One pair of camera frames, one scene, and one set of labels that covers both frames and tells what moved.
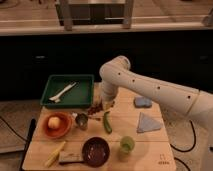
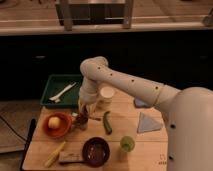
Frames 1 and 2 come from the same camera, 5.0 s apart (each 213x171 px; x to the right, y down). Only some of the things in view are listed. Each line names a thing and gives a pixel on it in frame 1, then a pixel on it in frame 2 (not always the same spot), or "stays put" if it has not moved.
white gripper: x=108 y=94 → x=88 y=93
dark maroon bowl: x=96 y=152 stays put
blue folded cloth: x=146 y=123 stays put
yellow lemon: x=54 y=122 stays put
